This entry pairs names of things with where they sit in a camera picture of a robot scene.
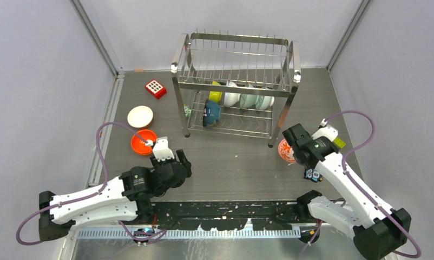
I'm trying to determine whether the yellow bowl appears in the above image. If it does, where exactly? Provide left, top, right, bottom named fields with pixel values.
left=208, top=91, right=222, bottom=103

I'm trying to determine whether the blue cartoon sticker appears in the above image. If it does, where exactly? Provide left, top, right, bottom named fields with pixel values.
left=304, top=169, right=323, bottom=183

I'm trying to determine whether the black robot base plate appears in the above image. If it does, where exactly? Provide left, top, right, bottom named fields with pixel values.
left=126, top=200, right=318, bottom=231

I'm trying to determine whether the lime green brick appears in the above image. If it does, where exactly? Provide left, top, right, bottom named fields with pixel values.
left=333, top=137, right=346, bottom=149

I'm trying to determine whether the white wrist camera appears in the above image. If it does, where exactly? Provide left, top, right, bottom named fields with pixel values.
left=311, top=119, right=339, bottom=141
left=146, top=136, right=175, bottom=161

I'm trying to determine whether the orange bowl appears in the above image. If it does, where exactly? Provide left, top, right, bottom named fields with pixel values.
left=131, top=143, right=153, bottom=156
left=130, top=129, right=157, bottom=145

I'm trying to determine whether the white bowl brown outside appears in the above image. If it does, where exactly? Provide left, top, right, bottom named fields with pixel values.
left=127, top=106, right=154, bottom=128

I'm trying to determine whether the small green patterned object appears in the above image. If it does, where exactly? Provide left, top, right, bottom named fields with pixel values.
left=183, top=105, right=192, bottom=119

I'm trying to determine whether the red white grid block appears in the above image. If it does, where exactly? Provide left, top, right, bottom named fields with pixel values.
left=144, top=79, right=167, bottom=100

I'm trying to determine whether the steel two-tier dish rack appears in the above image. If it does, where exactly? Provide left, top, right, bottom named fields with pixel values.
left=170, top=31, right=301, bottom=147

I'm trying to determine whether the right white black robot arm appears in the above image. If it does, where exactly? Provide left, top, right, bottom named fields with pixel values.
left=282, top=123, right=411, bottom=259

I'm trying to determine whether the white bowl in rack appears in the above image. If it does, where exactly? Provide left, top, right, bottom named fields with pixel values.
left=223, top=81, right=241, bottom=107

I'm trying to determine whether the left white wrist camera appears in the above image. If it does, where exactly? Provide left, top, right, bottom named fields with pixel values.
left=146, top=136, right=175, bottom=161

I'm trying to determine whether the dark blue bowl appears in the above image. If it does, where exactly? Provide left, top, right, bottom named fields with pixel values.
left=202, top=99, right=221, bottom=127

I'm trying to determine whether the red white patterned bowl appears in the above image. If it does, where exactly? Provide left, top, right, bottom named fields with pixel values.
left=278, top=139, right=296, bottom=163

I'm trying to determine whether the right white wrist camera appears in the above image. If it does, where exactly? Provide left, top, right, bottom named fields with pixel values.
left=311, top=119, right=339, bottom=141

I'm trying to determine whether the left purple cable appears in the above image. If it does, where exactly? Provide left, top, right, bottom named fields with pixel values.
left=16, top=122, right=168, bottom=246

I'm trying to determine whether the pale green bowl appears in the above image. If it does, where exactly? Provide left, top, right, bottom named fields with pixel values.
left=239, top=94, right=259, bottom=109
left=255, top=95, right=274, bottom=111

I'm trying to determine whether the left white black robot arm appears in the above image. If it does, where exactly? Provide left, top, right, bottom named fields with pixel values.
left=38, top=149, right=192, bottom=242

